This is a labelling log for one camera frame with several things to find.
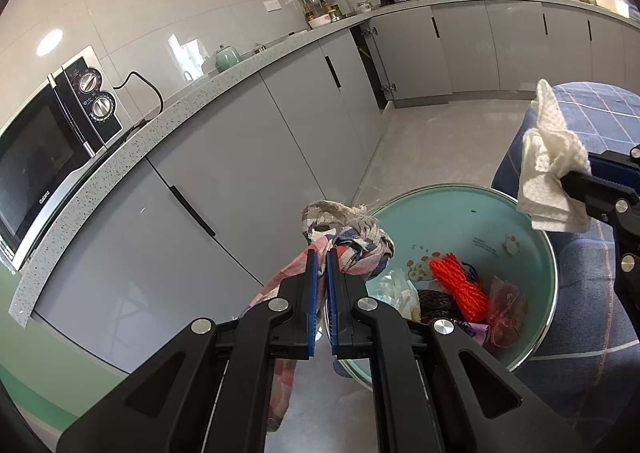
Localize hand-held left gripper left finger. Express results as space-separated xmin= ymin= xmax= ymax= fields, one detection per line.
xmin=56 ymin=248 xmax=321 ymax=453

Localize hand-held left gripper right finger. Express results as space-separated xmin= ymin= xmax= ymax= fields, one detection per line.
xmin=326 ymin=248 xmax=593 ymax=453

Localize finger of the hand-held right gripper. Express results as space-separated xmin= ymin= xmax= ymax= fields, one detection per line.
xmin=560 ymin=172 xmax=640 ymax=319
xmin=589 ymin=145 xmax=640 ymax=188

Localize pink plaid cloth rag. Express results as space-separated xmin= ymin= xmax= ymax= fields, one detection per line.
xmin=245 ymin=200 xmax=396 ymax=434

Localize white paper towel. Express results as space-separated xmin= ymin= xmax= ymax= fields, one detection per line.
xmin=516 ymin=79 xmax=592 ymax=234

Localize black foam net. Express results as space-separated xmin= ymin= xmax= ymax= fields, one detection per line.
xmin=417 ymin=260 xmax=481 ymax=326

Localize red foam net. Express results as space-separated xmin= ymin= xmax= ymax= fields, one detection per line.
xmin=428 ymin=253 xmax=488 ymax=324

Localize purple plastic wrapper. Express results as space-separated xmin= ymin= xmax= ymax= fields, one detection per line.
xmin=457 ymin=322 xmax=488 ymax=345

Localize teal cartoon print trash bin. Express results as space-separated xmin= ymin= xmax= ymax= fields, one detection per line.
xmin=325 ymin=183 xmax=558 ymax=391

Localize clear pink plastic bag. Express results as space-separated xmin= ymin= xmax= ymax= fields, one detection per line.
xmin=482 ymin=275 xmax=528 ymax=349

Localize crumpled white plastic wrapper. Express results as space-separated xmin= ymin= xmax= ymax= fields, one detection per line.
xmin=377 ymin=269 xmax=421 ymax=319

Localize blue plaid tablecloth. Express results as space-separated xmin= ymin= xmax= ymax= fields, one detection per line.
xmin=490 ymin=82 xmax=640 ymax=426

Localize white plastic basin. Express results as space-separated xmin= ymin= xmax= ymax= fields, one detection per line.
xmin=590 ymin=0 xmax=631 ymax=16

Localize grey kitchen base cabinets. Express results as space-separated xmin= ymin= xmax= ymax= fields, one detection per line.
xmin=10 ymin=0 xmax=640 ymax=376

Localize green ceramic teapot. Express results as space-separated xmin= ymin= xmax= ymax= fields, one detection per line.
xmin=215 ymin=44 xmax=240 ymax=72

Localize silver and black microwave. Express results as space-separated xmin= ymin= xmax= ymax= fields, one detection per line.
xmin=0 ymin=45 xmax=124 ymax=271

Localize black power cable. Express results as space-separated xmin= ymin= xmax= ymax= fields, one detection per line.
xmin=111 ymin=71 xmax=165 ymax=134

